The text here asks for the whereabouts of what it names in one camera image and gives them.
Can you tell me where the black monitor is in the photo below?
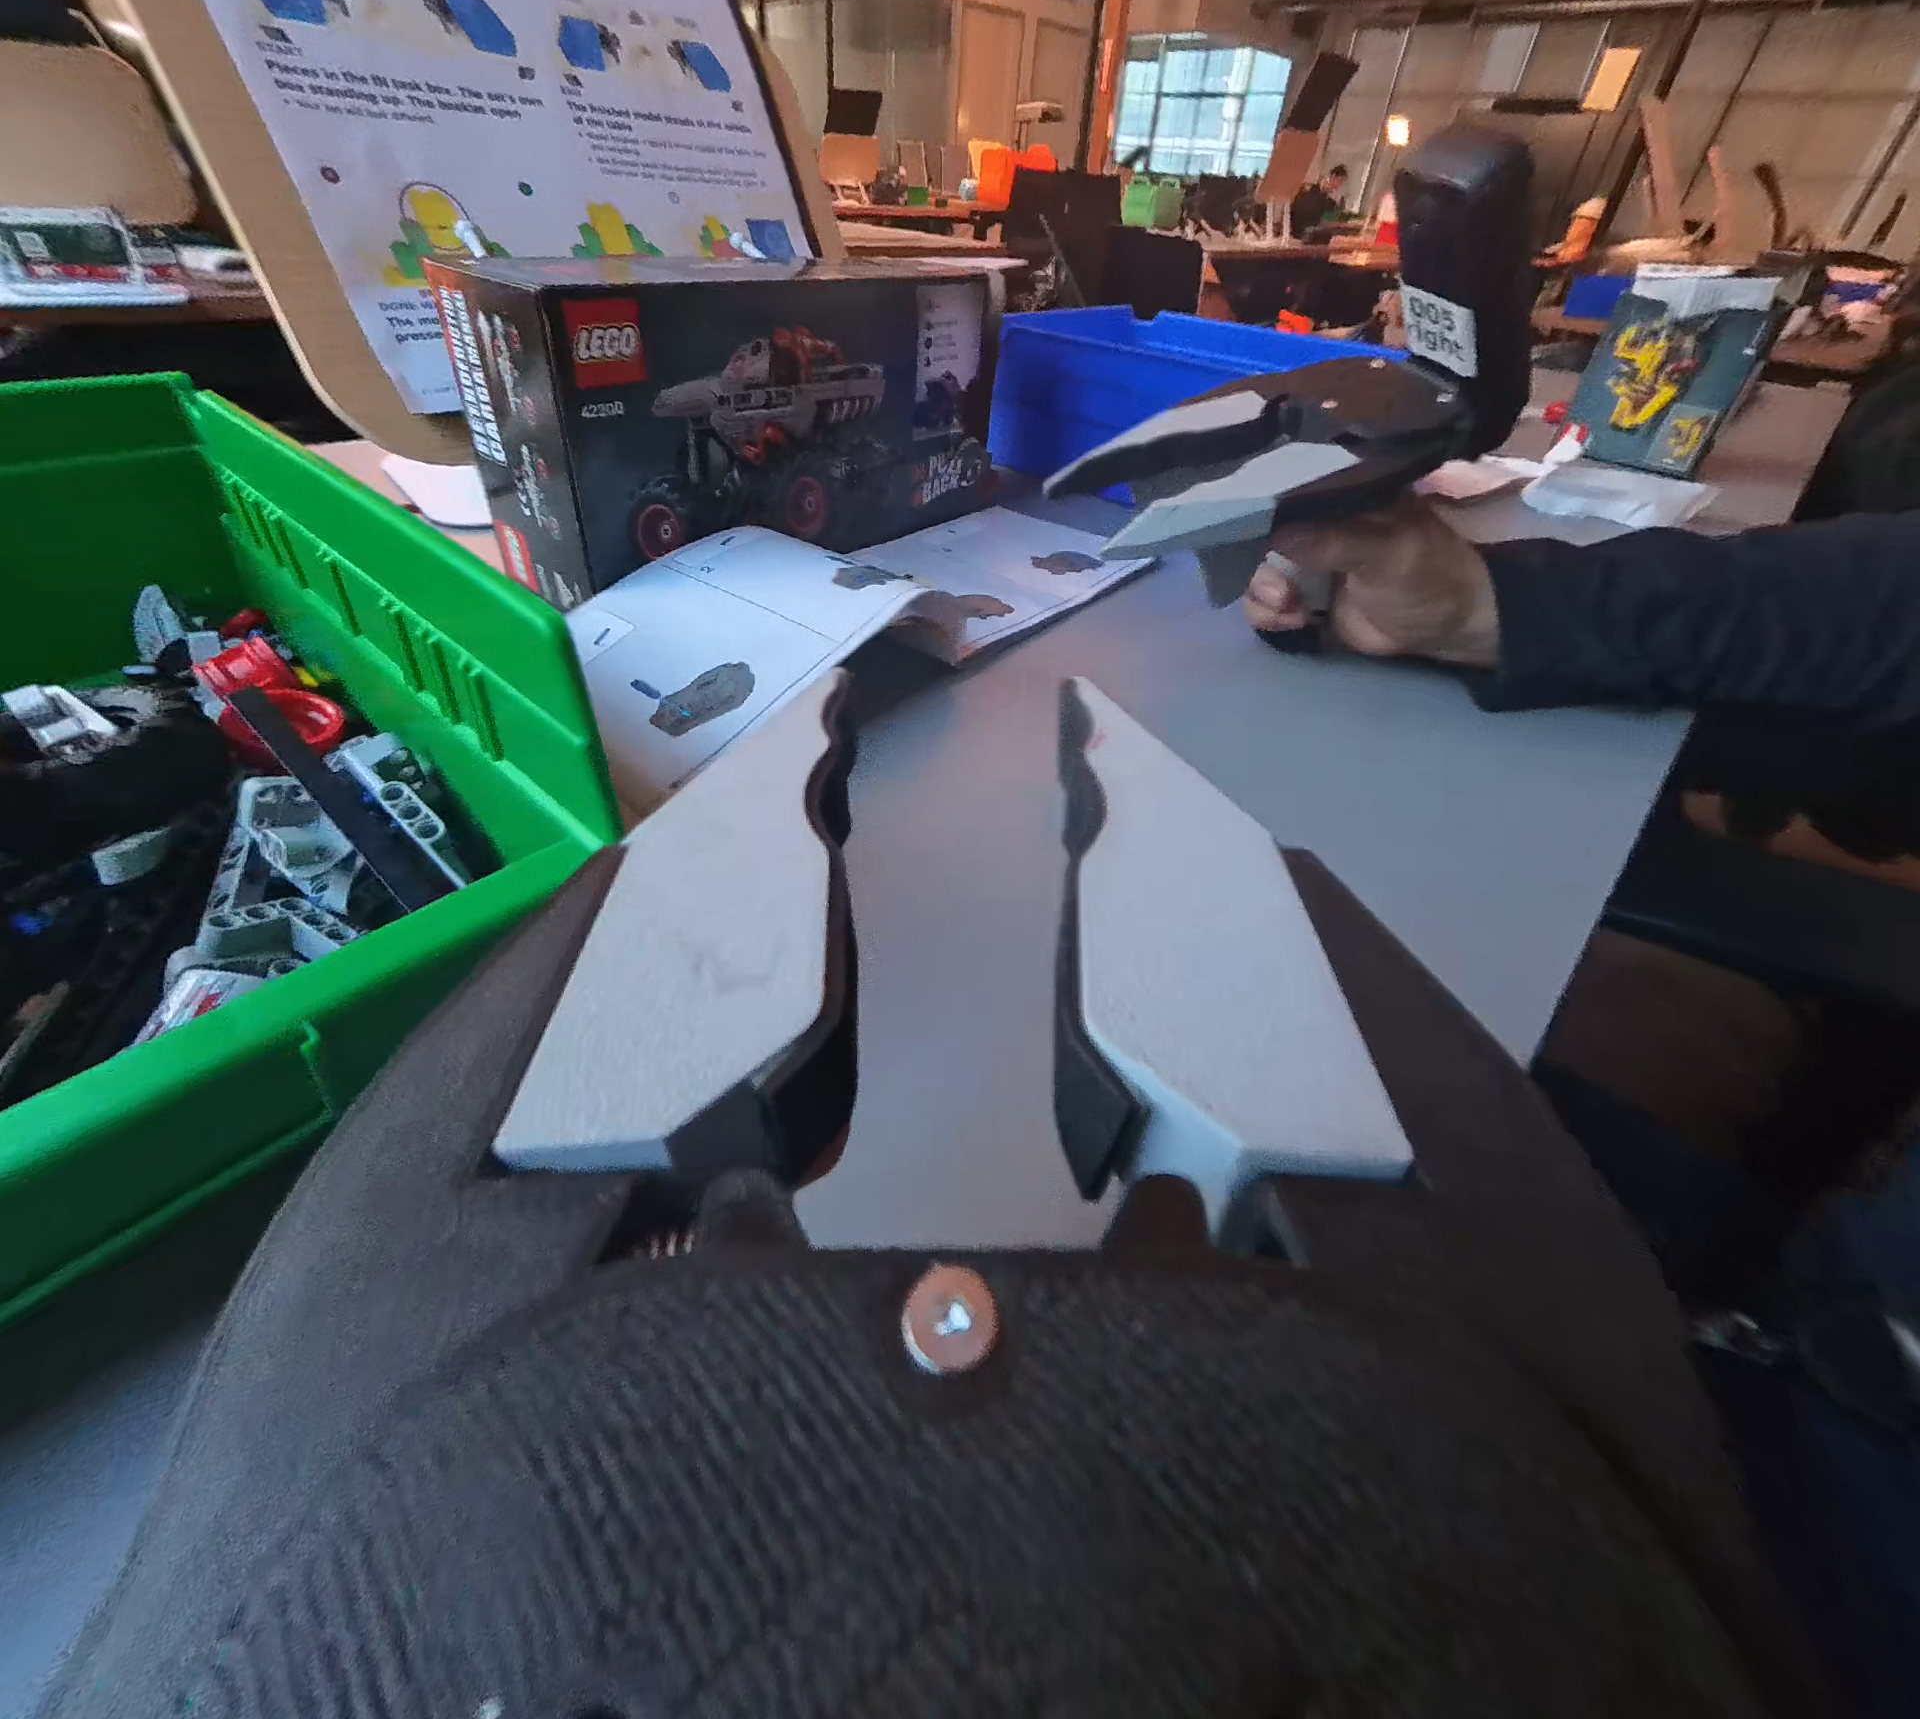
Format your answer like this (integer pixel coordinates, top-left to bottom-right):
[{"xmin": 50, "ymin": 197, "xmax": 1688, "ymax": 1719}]
[{"xmin": 1005, "ymin": 165, "xmax": 1123, "ymax": 239}]

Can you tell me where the blue plastic bin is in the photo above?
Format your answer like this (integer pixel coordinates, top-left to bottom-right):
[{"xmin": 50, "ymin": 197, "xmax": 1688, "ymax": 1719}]
[{"xmin": 991, "ymin": 305, "xmax": 1412, "ymax": 505}]

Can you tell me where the green plastic bin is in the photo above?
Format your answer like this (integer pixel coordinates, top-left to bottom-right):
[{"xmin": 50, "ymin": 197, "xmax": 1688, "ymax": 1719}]
[{"xmin": 0, "ymin": 371, "xmax": 624, "ymax": 1330}]

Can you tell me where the white instruction booklet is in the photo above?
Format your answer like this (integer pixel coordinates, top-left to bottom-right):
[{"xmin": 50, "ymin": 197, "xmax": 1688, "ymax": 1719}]
[{"xmin": 567, "ymin": 503, "xmax": 1158, "ymax": 821}]

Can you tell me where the person's right hand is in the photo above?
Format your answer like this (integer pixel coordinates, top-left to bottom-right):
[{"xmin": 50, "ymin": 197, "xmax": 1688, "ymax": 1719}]
[{"xmin": 1243, "ymin": 495, "xmax": 1507, "ymax": 671}]

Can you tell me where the pile of toy brick pieces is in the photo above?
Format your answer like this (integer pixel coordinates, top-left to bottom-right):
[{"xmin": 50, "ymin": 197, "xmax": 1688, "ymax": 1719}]
[{"xmin": 0, "ymin": 585, "xmax": 505, "ymax": 1104}]

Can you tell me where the plywood sheet stand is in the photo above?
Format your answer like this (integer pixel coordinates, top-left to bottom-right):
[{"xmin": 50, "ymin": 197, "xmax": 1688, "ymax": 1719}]
[{"xmin": 105, "ymin": 0, "xmax": 854, "ymax": 535}]

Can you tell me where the flat printed box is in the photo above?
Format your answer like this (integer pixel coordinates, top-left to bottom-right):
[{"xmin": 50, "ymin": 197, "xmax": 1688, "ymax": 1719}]
[{"xmin": 0, "ymin": 203, "xmax": 194, "ymax": 307}]

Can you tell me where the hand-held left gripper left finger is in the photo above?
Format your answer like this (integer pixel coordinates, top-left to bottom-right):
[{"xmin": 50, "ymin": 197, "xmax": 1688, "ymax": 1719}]
[{"xmin": 493, "ymin": 669, "xmax": 859, "ymax": 1194}]

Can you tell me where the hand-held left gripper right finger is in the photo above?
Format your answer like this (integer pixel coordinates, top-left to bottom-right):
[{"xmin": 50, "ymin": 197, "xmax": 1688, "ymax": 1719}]
[{"xmin": 1054, "ymin": 675, "xmax": 1417, "ymax": 1252}]

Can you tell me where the dark box with yellow model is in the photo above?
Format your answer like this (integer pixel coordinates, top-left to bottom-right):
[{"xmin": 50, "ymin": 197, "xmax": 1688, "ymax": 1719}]
[{"xmin": 1567, "ymin": 275, "xmax": 1794, "ymax": 479}]

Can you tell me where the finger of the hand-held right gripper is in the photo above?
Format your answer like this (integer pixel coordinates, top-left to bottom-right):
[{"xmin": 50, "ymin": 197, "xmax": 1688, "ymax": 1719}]
[
  {"xmin": 1043, "ymin": 383, "xmax": 1297, "ymax": 503},
  {"xmin": 1098, "ymin": 443, "xmax": 1326, "ymax": 611}
]

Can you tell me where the large window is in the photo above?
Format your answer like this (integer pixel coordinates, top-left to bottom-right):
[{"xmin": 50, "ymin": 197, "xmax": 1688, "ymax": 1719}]
[{"xmin": 1116, "ymin": 39, "xmax": 1293, "ymax": 175}]

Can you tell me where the crumpled white plastic bag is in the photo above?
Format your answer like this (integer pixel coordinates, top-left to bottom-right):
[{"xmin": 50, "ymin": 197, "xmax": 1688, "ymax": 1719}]
[{"xmin": 1523, "ymin": 421, "xmax": 1725, "ymax": 525}]

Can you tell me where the dark monster truck set box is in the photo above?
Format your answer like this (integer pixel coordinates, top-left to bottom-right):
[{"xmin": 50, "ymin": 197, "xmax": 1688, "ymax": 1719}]
[{"xmin": 424, "ymin": 253, "xmax": 1005, "ymax": 611}]

